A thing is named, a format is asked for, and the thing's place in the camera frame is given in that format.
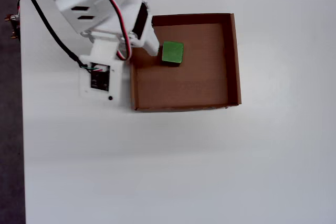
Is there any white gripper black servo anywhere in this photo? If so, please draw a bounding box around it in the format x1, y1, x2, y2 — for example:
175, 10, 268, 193
54, 0, 161, 57

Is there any green cube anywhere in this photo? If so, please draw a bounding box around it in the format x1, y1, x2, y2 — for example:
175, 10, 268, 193
161, 40, 184, 67

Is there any brown cardboard box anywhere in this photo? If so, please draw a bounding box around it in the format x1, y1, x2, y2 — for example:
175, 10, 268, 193
128, 13, 242, 112

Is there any metal table clamp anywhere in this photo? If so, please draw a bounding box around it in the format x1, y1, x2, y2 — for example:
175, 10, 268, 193
4, 14, 21, 41

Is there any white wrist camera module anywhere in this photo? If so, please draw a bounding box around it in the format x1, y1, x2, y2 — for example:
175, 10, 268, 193
78, 39, 124, 104

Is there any black camera cable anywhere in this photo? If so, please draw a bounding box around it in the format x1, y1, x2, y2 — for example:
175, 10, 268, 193
10, 0, 89, 70

